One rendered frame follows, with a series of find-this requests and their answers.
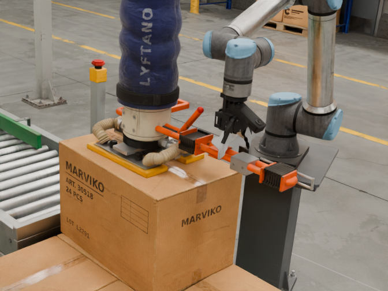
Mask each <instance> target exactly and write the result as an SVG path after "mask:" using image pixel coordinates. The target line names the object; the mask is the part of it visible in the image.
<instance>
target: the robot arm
mask: <svg viewBox="0 0 388 291"><path fill-rule="evenodd" d="M295 5H303V6H307V12H308V58H307V98H305V99H304V100H303V101H301V100H302V97H301V95H300V94H297V93H293V92H278V93H274V94H272V95H271V96H270V97H269V100H268V106H267V117H266V123H264V122H263V121H262V120H261V119H260V118H259V117H258V116H257V115H256V114H255V113H254V112H253V111H252V110H251V109H250V108H249V107H248V106H247V105H246V104H245V103H244V102H245V101H247V99H248V97H249V96H250V95H251V91H252V80H253V70H254V69H256V68H259V67H261V66H265V65H267V64H268V63H269V62H271V61H272V59H273V58H274V53H275V50H274V46H273V44H272V42H271V41H270V40H269V39H267V38H263V37H258V38H251V36H252V35H254V34H255V33H256V32H257V31H258V30H260V29H261V27H263V26H264V25H265V24H266V23H267V22H269V21H270V20H271V19H272V18H273V17H274V16H275V15H277V14H278V13H279V12H280V11H281V10H282V9H288V8H290V7H292V6H295ZM341 5H342V0H258V1H256V2H255V3H254V4H253V5H251V6H250V7H249V8H248V9H247V10H245V11H244V12H242V13H241V14H240V15H239V16H238V17H236V18H235V19H234V20H233V21H231V22H230V23H229V24H228V25H227V26H225V27H223V28H221V29H220V30H219V31H218V32H215V31H208V32H207V33H206V34H205V36H204V39H203V45H202V48H203V54H204V55H205V56H206V57H207V58H211V59H218V60H221V61H225V70H224V77H223V90H222V92H221V95H220V97H222V98H223V107H222V109H219V110H218V111H216V112H215V122H214V126H215V127H216V128H219V129H220V130H222V131H223V132H222V133H221V135H220V136H219V137H215V138H213V139H212V141H211V142H212V144H213V145H214V146H215V147H216V148H217V149H219V150H218V160H220V159H221V158H222V157H224V156H225V152H226V150H227V148H228V145H229V143H230V142H231V141H232V139H233V137H232V133H234V134H238V135H239V136H240V137H242V138H243V139H244V141H245V143H246V147H247V149H249V148H250V146H251V139H252V135H251V134H252V131H253V132H254V133H259V132H261V131H263V129H264V128H265V132H264V135H263V137H262V139H261V140H260V142H259V149H260V150H261V151H263V152H265V153H267V154H271V155H276V156H292V155H296V154H298V153H299V144H298V141H297V133H298V134H301V135H306V136H310V137H315V138H318V139H322V140H333V139H334V138H335V137H336V135H337V133H338V131H339V129H340V126H341V123H342V118H343V111H342V110H341V109H337V102H336V100H335V99H334V98H333V80H334V54H335V28H336V14H337V10H338V9H339V8H340V7H341ZM220 111H222V112H220ZM217 117H218V119H217V124H216V118H217Z"/></svg>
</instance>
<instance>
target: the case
mask: <svg viewBox="0 0 388 291"><path fill-rule="evenodd" d="M95 141H99V140H98V139H97V138H96V137H95V136H94V134H89V135H85V136H80V137H75V138H72V139H67V140H62V141H59V187H60V217H61V232H62V233H63V234H64V235H66V236H67V237H69V238H70V239H71V240H72V241H74V242H75V243H76V244H77V245H78V246H80V247H81V248H82V249H83V250H85V251H86V252H88V253H89V254H90V255H91V256H93V257H94V258H95V259H96V260H97V261H99V262H100V263H101V264H103V265H104V266H105V267H107V268H108V269H109V270H110V271H112V272H113V273H114V274H115V275H116V276H118V277H119V278H121V279H122V280H123V281H124V282H126V283H127V284H128V285H129V286H131V287H132V288H133V289H134V290H135V291H180V290H182V289H184V288H186V287H188V286H190V285H192V284H194V283H196V282H198V281H200V280H202V279H204V278H206V277H208V276H210V275H212V274H214V273H217V272H219V271H221V270H223V269H224V268H227V267H229V266H231V265H232V264H233V258H234V247H235V241H236V231H237V221H238V211H239V204H240V194H241V184H242V178H243V174H241V173H239V172H236V171H234V170H232V169H230V165H229V164H228V163H226V162H224V161H221V160H217V159H215V158H213V157H211V156H208V154H206V153H203V154H204V158H203V159H201V160H198V161H195V162H192V163H189V164H187V165H186V164H183V163H181V162H179V161H177V160H174V159H171V160H170V161H167V162H165V163H162V164H163V165H165V166H167V171H166V172H164V173H161V174H158V175H155V176H153V177H150V178H145V177H143V176H141V175H139V174H137V173H135V172H133V171H131V170H129V169H127V168H125V167H123V166H121V165H119V164H117V163H115V162H113V161H111V160H109V159H107V158H105V157H103V156H101V155H100V154H98V153H96V152H94V151H92V150H90V149H88V148H87V144H88V143H92V142H95Z"/></svg>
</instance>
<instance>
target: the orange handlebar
mask: <svg viewBox="0 0 388 291"><path fill-rule="evenodd" d="M123 108H124V107H119V108H117V109H116V113H117V114H118V115H120V116H122V109H123ZM188 108H189V102H187V101H184V100H182V99H178V103H177V105H175V106H173V107H172V108H171V112H172V113H173V112H176V111H180V110H184V109H188ZM165 126H166V127H168V128H172V129H174V130H176V131H179V130H180V129H179V128H177V127H175V126H172V125H170V124H167V123H166V124H165ZM155 130H156V131H157V132H160V133H163V134H164V135H167V136H169V137H172V138H174V139H176V140H179V134H178V133H176V132H173V131H171V130H168V129H166V128H164V127H161V126H156V127H155ZM199 149H200V150H202V151H204V152H207V153H209V154H208V156H211V157H213V158H215V159H218V150H219V149H217V148H216V147H215V146H214V145H213V144H212V142H211V141H208V142H207V145H205V144H202V143H201V144H200V145H199ZM231 149H232V147H229V146H228V148H227V150H226V152H225V156H224V157H222V158H221V159H223V160H225V161H228V162H230V158H231V156H232V155H235V154H238V153H239V152H236V151H233V150H231ZM267 165H268V164H266V163H263V162H261V161H257V162H256V163H255V165H252V164H249V165H248V166H247V170H249V171H251V172H253V173H256V174H258V175H260V169H261V167H264V166H267ZM295 184H297V177H296V176H294V177H293V178H291V179H287V180H286V182H285V185H286V186H293V185H295Z"/></svg>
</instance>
